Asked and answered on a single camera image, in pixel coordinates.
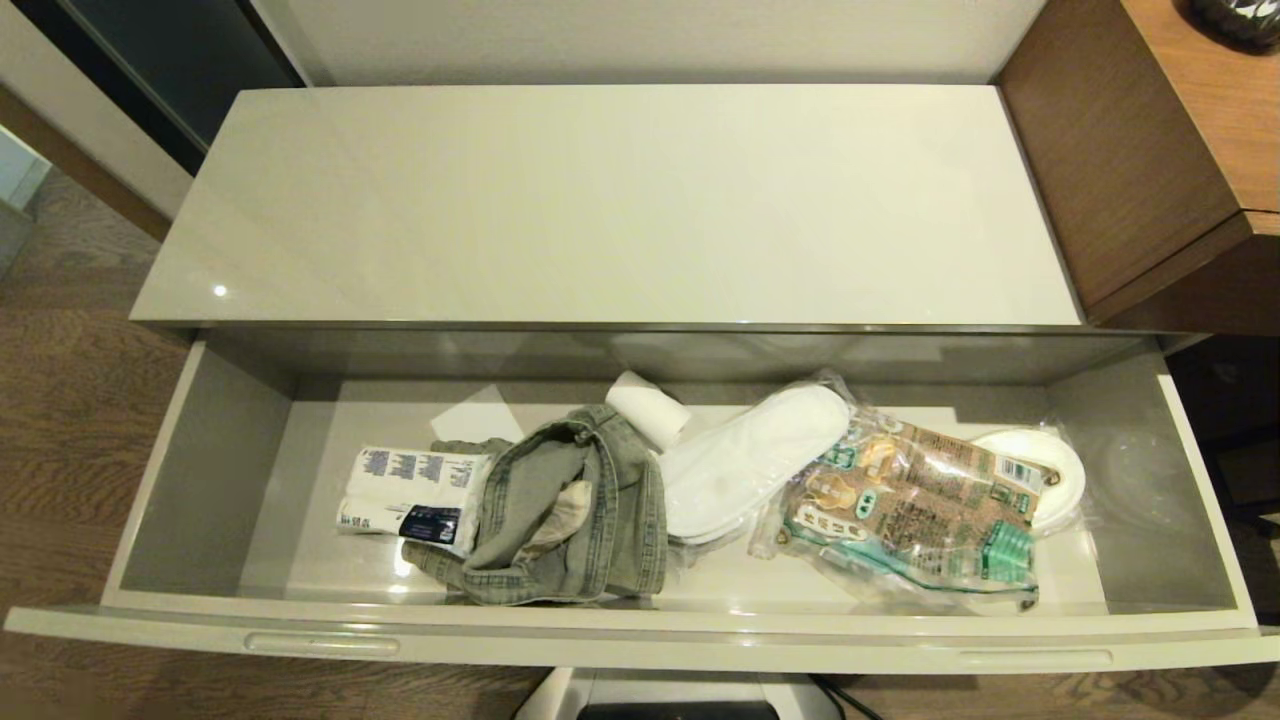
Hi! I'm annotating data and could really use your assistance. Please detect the dark door panel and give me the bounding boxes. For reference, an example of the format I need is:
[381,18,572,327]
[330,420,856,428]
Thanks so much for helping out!
[12,0,307,177]

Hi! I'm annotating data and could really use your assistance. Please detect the bagged white slippers, brown sticker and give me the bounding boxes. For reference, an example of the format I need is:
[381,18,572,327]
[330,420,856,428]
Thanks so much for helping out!
[968,425,1092,542]

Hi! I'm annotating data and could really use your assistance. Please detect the dark bowl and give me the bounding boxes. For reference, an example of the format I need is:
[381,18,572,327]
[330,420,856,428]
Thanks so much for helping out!
[1178,0,1280,51]

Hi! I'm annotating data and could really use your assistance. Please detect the pale blue cabinet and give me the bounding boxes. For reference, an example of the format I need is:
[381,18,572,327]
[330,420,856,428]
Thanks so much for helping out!
[0,125,51,207]

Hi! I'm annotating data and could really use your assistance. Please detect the white tissue pack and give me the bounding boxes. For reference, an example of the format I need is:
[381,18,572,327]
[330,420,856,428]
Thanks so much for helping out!
[335,444,494,559]

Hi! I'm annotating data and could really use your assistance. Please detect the white and black robot base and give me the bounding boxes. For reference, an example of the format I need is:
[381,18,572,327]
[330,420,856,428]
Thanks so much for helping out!
[514,668,847,720]

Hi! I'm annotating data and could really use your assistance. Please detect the beige cabinet drawer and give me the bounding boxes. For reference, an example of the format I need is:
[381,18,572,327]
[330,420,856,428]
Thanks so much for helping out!
[3,330,1280,677]

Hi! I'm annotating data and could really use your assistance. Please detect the clear plastic lid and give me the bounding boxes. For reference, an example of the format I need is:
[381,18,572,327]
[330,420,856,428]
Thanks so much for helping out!
[1094,428,1193,533]

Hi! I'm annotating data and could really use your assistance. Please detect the white paper roll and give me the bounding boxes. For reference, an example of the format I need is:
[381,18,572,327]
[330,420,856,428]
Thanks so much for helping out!
[604,370,693,454]

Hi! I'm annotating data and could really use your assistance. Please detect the brown wooden side cabinet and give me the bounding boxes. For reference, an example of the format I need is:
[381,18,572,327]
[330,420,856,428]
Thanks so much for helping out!
[995,0,1280,337]

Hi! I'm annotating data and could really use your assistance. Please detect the brown and green snack bag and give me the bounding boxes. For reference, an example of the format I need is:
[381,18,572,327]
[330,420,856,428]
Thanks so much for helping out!
[747,404,1063,614]

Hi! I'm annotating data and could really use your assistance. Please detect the faded denim jeans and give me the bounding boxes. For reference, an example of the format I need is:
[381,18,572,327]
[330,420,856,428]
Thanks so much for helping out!
[400,403,670,609]

